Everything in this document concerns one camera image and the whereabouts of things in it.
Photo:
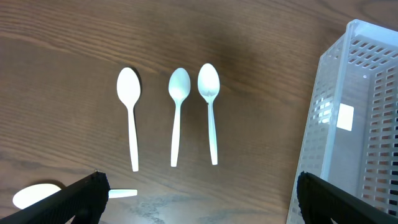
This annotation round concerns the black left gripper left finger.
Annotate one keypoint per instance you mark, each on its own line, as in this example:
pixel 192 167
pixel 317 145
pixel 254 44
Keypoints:
pixel 81 202

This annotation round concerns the white plastic spoon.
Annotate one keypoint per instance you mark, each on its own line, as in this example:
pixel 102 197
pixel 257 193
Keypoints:
pixel 179 89
pixel 209 87
pixel 35 193
pixel 129 91

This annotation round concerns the white label in basket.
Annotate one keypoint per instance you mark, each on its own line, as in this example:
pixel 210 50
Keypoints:
pixel 345 117

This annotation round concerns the clear plastic basket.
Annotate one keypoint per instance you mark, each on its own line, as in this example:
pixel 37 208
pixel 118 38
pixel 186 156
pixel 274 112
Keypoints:
pixel 350 138

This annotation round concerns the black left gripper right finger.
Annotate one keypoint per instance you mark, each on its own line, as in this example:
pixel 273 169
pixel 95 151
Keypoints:
pixel 322 202

